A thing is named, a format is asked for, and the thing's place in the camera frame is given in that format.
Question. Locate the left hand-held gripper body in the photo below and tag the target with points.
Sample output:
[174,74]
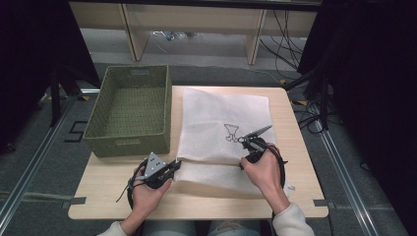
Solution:
[155,168]

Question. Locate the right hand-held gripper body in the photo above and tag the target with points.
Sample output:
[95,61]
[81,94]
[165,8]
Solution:
[255,144]

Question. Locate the white mesh laundry bag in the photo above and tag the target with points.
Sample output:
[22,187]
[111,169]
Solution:
[209,118]

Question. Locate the green woven basket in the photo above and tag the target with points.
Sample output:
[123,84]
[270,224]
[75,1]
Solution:
[131,111]

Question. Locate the person's left hand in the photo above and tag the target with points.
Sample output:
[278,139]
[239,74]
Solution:
[147,200]

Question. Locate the person's right hand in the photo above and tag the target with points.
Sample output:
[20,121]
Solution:
[265,177]

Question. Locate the person's left leg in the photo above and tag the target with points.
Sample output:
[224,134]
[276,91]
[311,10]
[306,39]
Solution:
[168,228]

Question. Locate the person's leg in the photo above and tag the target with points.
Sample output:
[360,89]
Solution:
[168,228]
[234,228]

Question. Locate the black metal stand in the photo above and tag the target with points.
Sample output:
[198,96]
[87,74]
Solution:
[55,98]
[324,98]

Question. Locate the person's right leg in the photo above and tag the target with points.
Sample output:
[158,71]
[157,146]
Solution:
[234,228]

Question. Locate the grey tape strip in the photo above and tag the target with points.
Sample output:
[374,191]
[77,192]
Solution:
[55,198]

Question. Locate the clear plastic bag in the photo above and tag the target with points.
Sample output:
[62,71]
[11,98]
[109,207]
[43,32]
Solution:
[173,34]

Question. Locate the light wooden shelf unit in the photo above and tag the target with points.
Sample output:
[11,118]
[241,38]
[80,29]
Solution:
[196,21]

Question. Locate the black curtain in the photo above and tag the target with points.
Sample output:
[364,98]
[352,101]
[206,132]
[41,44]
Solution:
[32,65]
[370,82]

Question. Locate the aluminium floor rail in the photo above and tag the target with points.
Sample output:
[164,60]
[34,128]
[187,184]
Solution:
[347,183]
[29,170]

